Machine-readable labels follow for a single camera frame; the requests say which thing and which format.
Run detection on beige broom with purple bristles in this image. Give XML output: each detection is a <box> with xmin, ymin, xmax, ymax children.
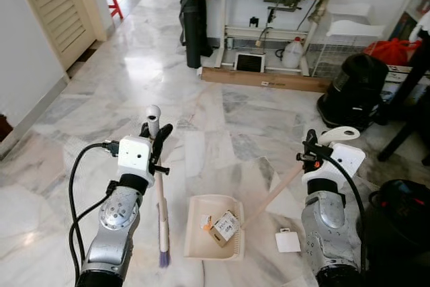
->
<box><xmin>146</xmin><ymin>105</ymin><xmax>172</xmax><ymax>269</ymax></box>

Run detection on beige long-handled dustpan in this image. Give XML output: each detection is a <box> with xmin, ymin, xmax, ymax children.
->
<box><xmin>183</xmin><ymin>126</ymin><xmax>361</xmax><ymax>261</ymax></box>

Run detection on small box with white label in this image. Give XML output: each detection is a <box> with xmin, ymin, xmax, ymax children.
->
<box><xmin>208</xmin><ymin>210</ymin><xmax>241</xmax><ymax>241</ymax></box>

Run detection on long wooden board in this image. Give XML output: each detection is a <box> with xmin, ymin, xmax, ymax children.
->
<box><xmin>200</xmin><ymin>66</ymin><xmax>332</xmax><ymax>93</ymax></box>

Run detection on white paper card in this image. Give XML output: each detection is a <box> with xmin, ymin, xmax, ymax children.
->
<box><xmin>275</xmin><ymin>229</ymin><xmax>302</xmax><ymax>254</ymax></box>

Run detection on white plastic jug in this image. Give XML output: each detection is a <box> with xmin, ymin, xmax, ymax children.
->
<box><xmin>280</xmin><ymin>36</ymin><xmax>305</xmax><ymax>70</ymax></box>

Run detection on white framed tablet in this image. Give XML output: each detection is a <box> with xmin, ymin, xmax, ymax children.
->
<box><xmin>234</xmin><ymin>51</ymin><xmax>267</xmax><ymax>74</ymax></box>

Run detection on white printed cardboard box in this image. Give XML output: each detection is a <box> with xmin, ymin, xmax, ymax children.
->
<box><xmin>386</xmin><ymin>64</ymin><xmax>430</xmax><ymax>106</ymax></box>

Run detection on tall black rolled bag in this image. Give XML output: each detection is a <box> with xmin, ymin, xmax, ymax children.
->
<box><xmin>179</xmin><ymin>0</ymin><xmax>214</xmax><ymax>70</ymax></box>

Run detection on black furniture legs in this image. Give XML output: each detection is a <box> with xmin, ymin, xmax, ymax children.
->
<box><xmin>376</xmin><ymin>28</ymin><xmax>430</xmax><ymax>167</ymax></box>

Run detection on red plastic bag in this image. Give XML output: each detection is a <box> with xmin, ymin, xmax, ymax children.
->
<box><xmin>365</xmin><ymin>38</ymin><xmax>423</xmax><ymax>67</ymax></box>

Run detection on beige louvre door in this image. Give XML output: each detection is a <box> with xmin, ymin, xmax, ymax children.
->
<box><xmin>9</xmin><ymin>0</ymin><xmax>110</xmax><ymax>71</ymax></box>

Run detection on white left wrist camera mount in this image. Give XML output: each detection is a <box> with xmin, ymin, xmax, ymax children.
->
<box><xmin>117</xmin><ymin>135</ymin><xmax>155</xmax><ymax>188</ymax></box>

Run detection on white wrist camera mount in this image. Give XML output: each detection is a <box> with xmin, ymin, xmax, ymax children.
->
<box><xmin>302</xmin><ymin>142</ymin><xmax>368</xmax><ymax>189</ymax></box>
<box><xmin>117</xmin><ymin>135</ymin><xmax>155</xmax><ymax>188</ymax></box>

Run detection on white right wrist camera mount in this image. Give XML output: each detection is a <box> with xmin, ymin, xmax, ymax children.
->
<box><xmin>302</xmin><ymin>142</ymin><xmax>368</xmax><ymax>189</ymax></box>

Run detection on white wire basket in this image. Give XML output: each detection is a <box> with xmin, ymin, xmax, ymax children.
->
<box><xmin>311</xmin><ymin>19</ymin><xmax>388</xmax><ymax>81</ymax></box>

